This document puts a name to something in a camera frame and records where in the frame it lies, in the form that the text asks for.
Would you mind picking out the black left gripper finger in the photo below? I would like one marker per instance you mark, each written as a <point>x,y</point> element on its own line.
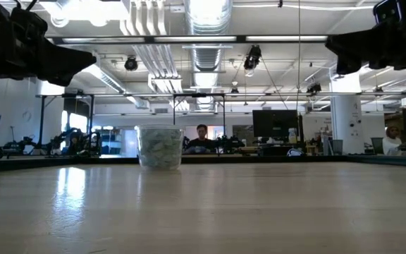
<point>65,67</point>

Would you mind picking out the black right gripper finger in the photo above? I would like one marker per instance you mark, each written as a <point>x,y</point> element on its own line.
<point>351,49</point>

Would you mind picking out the black background robot arm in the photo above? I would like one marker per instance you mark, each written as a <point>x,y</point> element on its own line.
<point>229,143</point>
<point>76,141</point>
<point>19,144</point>

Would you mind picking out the black ceiling spotlight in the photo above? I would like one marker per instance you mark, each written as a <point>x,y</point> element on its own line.
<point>130,63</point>
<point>252,56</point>

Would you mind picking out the white round column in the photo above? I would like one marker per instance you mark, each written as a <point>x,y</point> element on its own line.
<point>347,120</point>

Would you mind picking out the white ceiling pipes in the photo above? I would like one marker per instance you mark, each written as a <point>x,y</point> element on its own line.
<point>160,60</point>

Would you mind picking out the person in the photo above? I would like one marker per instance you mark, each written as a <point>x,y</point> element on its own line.
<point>393,143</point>
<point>202,141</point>

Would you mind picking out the grey waste bin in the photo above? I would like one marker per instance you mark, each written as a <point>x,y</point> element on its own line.
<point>337,146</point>

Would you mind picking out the grey office chair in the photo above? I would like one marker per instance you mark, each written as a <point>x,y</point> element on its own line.
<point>377,145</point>

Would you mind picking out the white bottle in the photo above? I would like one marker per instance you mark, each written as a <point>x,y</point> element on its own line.
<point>292,135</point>

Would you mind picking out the black computer monitor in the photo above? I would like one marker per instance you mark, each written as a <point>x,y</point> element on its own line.
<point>275,123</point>

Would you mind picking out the white and blue object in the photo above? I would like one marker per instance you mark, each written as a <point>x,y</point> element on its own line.
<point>295,152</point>

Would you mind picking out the clear plastic cup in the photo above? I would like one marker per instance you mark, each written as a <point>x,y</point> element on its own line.
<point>160,148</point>

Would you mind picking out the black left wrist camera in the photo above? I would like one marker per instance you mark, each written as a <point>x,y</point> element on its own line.
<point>30,23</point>

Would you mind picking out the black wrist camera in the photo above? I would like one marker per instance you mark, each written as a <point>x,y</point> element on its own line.
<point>30,23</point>
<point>387,11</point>

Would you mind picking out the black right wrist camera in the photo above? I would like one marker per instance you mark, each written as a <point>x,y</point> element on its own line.
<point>387,11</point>

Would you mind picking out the black background rig frame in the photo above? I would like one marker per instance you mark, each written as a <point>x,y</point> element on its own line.
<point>42,120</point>
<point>223,109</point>

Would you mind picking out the black overhead frame bar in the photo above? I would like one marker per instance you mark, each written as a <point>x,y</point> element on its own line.
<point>148,39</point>

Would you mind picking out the black table frame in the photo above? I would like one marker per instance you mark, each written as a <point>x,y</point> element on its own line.
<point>48,164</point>

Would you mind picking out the silver ribbed ceiling duct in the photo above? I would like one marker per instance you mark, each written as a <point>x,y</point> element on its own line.
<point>206,56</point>

